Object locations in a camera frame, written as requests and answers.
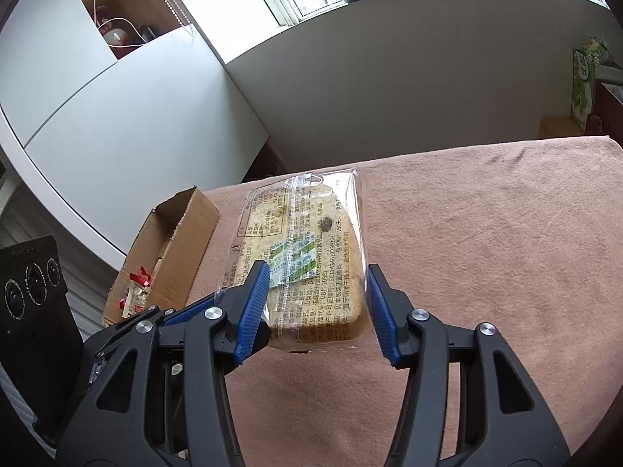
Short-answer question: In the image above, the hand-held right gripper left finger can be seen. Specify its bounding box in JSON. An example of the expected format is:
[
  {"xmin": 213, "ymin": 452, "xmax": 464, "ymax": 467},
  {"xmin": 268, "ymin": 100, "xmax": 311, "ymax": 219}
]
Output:
[{"xmin": 56, "ymin": 260, "xmax": 272, "ymax": 467}]

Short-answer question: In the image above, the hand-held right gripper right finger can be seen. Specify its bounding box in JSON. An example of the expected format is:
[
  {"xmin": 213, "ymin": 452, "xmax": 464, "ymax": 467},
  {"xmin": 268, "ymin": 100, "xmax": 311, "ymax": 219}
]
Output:
[{"xmin": 366, "ymin": 264, "xmax": 570, "ymax": 467}]

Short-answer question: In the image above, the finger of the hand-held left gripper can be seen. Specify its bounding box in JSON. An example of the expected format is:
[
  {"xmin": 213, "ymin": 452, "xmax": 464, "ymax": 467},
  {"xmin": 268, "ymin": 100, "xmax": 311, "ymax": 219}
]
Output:
[{"xmin": 162, "ymin": 296, "xmax": 222, "ymax": 327}]

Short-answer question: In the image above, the red and white snack pouch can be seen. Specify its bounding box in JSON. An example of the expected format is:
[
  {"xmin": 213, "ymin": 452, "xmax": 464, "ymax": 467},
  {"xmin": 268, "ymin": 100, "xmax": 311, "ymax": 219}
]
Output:
[{"xmin": 118, "ymin": 265, "xmax": 157, "ymax": 323}]

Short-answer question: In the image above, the brown cardboard box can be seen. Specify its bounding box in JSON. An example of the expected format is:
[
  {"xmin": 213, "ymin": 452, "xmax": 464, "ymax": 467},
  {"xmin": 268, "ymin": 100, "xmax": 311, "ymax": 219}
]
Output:
[{"xmin": 102, "ymin": 186, "xmax": 221, "ymax": 329}]

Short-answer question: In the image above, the clear bagged sliced bread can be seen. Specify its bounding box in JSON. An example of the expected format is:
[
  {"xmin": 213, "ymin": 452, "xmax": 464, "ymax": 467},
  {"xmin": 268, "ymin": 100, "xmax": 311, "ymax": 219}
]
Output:
[{"xmin": 216, "ymin": 168, "xmax": 371, "ymax": 353}]

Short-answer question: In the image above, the white cabinet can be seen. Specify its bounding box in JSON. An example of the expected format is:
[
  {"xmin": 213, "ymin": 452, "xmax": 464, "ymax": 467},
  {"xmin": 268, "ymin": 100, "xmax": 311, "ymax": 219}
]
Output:
[{"xmin": 0, "ymin": 0, "xmax": 271, "ymax": 273}]

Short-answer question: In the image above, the dark brown box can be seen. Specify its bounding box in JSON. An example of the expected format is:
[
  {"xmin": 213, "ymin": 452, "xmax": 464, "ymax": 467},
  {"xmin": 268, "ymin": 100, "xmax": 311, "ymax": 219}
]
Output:
[{"xmin": 585, "ymin": 82, "xmax": 623, "ymax": 138}]

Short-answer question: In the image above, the green and white carton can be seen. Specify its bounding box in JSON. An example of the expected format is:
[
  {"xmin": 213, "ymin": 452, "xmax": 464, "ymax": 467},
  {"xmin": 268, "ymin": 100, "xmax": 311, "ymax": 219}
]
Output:
[{"xmin": 570, "ymin": 36, "xmax": 612, "ymax": 130}]

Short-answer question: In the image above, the open wooden shelf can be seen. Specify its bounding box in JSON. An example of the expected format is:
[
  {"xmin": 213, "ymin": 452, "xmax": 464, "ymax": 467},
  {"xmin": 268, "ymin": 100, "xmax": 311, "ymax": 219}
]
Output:
[{"xmin": 73, "ymin": 0, "xmax": 196, "ymax": 60}]

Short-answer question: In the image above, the white cable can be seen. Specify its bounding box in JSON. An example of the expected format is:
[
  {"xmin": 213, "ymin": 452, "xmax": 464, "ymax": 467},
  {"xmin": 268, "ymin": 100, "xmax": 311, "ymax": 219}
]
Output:
[{"xmin": 78, "ymin": 0, "xmax": 149, "ymax": 50}]

